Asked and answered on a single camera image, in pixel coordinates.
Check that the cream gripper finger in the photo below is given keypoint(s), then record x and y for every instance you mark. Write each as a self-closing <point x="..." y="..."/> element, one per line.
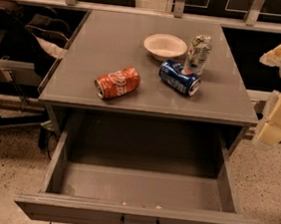
<point x="272" y="58"/>
<point x="268" y="131"/>

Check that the red coke can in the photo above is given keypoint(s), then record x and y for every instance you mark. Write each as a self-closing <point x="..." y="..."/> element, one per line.
<point x="116" y="84"/>

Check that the blue pepsi can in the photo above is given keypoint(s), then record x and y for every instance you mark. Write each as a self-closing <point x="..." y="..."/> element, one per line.
<point x="171" y="72"/>

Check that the open grey top drawer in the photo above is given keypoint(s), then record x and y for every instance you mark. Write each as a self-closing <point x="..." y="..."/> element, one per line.
<point x="105" y="166"/>

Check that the white bowl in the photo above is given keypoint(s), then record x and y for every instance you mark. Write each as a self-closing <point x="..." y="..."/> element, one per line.
<point x="163" y="47"/>

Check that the grey cabinet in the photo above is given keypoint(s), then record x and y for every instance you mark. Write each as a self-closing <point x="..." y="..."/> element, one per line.
<point x="111" y="41"/>

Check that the black bag with white cloth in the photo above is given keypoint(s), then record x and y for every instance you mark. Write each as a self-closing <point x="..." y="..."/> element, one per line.
<point x="41" y="40"/>

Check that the black metal stand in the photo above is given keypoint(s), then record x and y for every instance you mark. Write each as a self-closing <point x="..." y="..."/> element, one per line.
<point x="18" y="102"/>

